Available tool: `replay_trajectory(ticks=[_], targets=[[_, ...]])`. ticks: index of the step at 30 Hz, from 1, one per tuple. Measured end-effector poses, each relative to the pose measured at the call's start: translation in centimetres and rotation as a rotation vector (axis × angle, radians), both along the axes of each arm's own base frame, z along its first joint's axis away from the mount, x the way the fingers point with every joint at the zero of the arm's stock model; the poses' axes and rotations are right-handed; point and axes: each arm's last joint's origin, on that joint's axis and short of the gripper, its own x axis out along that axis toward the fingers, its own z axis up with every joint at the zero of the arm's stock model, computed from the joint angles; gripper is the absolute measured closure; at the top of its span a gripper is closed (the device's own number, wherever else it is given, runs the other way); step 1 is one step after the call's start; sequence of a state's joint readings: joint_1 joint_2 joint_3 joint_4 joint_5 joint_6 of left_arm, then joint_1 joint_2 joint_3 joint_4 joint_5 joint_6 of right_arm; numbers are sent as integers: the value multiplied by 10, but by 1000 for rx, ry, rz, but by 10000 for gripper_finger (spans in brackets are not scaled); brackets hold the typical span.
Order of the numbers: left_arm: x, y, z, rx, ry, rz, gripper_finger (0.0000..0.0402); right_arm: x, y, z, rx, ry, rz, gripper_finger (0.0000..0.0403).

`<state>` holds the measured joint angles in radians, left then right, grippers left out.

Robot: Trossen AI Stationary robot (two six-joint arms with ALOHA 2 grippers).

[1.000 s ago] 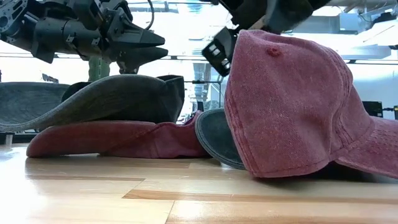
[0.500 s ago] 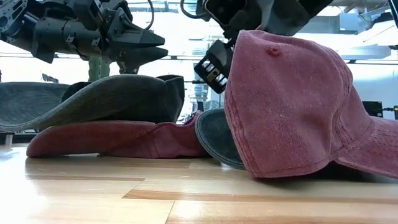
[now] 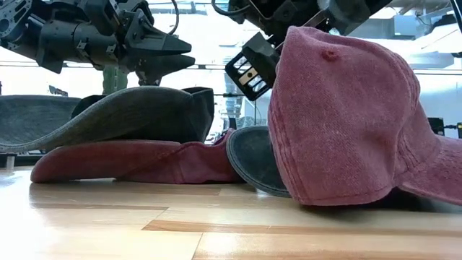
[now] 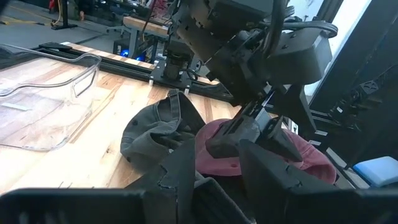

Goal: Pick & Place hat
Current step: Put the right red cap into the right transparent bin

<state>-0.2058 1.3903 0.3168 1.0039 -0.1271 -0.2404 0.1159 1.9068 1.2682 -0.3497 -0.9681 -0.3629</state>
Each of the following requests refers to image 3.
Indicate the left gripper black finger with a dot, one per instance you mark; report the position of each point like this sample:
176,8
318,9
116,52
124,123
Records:
162,65
151,41

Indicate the maroon baseball cap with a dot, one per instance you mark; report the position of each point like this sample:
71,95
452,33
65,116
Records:
144,162
343,126

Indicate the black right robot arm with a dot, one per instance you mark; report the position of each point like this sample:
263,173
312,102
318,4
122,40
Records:
346,14

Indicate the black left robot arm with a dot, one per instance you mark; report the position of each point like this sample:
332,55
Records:
14,21

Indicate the green cactus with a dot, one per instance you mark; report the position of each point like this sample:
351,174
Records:
113,81

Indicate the black monitor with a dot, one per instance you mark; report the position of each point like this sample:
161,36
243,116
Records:
436,126

